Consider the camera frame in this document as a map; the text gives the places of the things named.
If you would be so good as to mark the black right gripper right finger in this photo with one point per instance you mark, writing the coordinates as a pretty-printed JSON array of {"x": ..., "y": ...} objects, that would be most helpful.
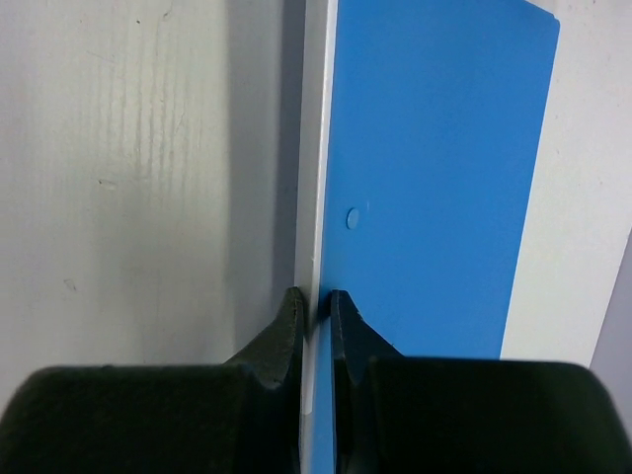
[{"x": 404, "y": 414}]

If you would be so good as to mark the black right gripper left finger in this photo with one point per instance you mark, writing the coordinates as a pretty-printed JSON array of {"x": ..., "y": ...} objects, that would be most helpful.
[{"x": 240, "y": 416}]

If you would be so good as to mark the blue folder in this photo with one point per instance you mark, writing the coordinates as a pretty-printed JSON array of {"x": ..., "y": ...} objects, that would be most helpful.
[{"x": 436, "y": 114}]

